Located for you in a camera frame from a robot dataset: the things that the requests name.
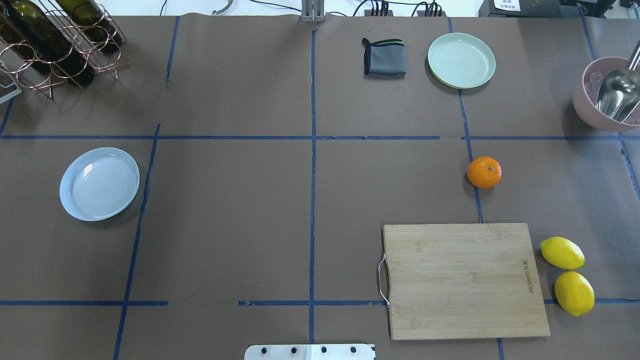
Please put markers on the green plate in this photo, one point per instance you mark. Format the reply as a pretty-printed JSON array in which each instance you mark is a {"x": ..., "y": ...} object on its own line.
[{"x": 461, "y": 61}]

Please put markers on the light blue plate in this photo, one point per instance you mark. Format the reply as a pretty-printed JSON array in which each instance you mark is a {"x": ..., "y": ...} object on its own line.
[{"x": 99, "y": 184}]

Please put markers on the folded grey cloth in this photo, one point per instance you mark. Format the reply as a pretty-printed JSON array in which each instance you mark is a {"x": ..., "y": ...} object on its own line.
[{"x": 385, "y": 58}]

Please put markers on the wooden cutting board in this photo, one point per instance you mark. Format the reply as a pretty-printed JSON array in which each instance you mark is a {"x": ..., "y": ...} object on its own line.
[{"x": 462, "y": 281}]

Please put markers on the orange fruit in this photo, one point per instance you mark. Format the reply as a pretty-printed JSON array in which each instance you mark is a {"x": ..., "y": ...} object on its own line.
[{"x": 484, "y": 172}]

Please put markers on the near yellow lemon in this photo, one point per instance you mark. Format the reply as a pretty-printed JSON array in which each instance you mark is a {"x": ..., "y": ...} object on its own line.
[{"x": 562, "y": 253}]

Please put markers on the yellow lemon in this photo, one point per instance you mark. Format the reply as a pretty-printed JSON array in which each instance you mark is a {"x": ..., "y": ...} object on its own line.
[
  {"x": 562, "y": 253},
  {"x": 574, "y": 293}
]

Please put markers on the middle green wine bottle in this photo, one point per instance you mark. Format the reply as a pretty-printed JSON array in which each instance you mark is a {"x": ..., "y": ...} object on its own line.
[{"x": 93, "y": 23}]

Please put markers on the green wine bottle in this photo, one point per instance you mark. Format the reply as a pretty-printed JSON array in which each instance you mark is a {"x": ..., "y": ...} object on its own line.
[
  {"x": 51, "y": 46},
  {"x": 93, "y": 23}
]

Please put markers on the far yellow lemon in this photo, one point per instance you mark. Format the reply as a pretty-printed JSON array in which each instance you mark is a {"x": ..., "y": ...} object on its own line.
[{"x": 574, "y": 293}]

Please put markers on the metal scoop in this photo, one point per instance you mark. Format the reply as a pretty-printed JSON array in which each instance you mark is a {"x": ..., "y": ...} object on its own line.
[{"x": 619, "y": 91}]

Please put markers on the front green wine bottle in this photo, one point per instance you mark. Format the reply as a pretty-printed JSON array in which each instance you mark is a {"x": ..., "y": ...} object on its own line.
[{"x": 51, "y": 46}]

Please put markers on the aluminium frame post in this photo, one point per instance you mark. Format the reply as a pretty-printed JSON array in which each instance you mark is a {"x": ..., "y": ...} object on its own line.
[{"x": 313, "y": 11}]

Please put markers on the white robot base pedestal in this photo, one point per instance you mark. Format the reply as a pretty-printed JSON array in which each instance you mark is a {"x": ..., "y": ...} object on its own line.
[{"x": 331, "y": 351}]

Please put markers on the copper wire bottle rack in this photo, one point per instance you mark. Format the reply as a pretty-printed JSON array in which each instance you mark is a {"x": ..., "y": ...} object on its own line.
[{"x": 34, "y": 74}]

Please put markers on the white wire cup rack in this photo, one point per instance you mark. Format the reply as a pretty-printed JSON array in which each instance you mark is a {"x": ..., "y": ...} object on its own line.
[{"x": 9, "y": 87}]

